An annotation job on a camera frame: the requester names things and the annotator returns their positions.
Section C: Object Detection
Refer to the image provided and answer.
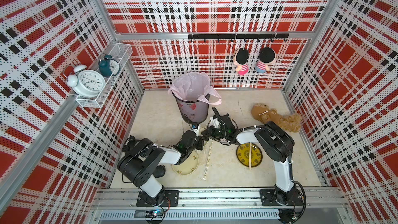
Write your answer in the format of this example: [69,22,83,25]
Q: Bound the white wire wall shelf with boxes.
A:
[66,43,133,108]

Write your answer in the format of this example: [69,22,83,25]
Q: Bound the white twin-bell alarm clock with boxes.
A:
[66,64,106,98]

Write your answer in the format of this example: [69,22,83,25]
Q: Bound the black mesh waste bin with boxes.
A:
[172,93,209,125]

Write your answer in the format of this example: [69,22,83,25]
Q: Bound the black wall hook rail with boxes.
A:
[188,33,290,40]

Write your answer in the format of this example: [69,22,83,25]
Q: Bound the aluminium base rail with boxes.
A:
[88,187,348,224]

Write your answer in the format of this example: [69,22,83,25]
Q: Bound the wrapped disposable chopsticks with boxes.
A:
[202,140,213,181]

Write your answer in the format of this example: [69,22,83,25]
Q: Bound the pink striped hanging doll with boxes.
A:
[233,48,249,76]

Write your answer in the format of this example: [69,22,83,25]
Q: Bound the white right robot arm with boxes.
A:
[202,115,296,205]

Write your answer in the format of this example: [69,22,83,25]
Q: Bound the yellow patterned plate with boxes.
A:
[236,143,263,168]

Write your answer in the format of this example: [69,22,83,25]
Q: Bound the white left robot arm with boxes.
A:
[117,130,209,205]

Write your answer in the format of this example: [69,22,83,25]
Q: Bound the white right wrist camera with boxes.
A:
[208,116,220,129]

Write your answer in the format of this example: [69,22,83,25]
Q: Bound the bare wooden chopsticks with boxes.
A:
[248,142,252,171]

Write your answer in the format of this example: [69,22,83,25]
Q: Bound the brown teddy bear plush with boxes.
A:
[251,103,302,133]

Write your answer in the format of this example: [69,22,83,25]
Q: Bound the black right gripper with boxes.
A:
[201,124,228,141]

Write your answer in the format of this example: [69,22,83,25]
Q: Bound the black alarm clock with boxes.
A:
[122,135,138,153]

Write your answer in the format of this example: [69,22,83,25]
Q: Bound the blue striped hanging doll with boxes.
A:
[255,47,276,73]

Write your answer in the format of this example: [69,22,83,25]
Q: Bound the teal alarm clock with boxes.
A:
[98,55,121,77]

